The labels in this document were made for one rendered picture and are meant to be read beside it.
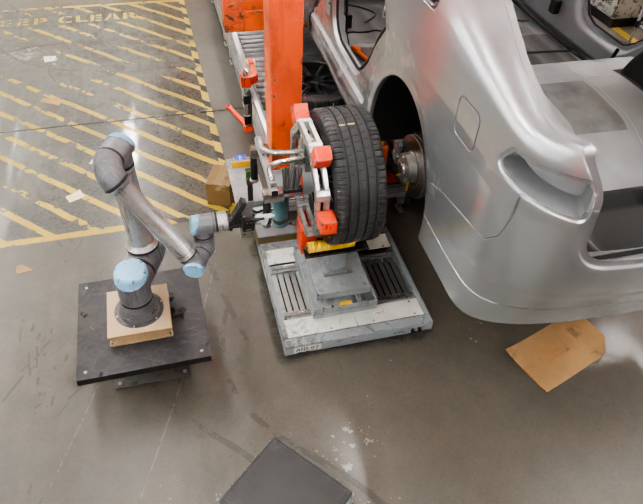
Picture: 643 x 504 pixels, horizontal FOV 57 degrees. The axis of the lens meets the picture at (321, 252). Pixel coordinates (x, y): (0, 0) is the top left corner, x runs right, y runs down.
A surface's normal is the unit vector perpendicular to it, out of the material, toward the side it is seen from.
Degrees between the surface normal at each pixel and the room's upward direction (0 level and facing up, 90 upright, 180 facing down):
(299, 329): 0
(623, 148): 22
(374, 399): 0
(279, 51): 90
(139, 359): 0
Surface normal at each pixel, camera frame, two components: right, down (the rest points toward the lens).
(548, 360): 0.07, -0.70
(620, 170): 0.13, -0.44
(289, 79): 0.25, 0.69
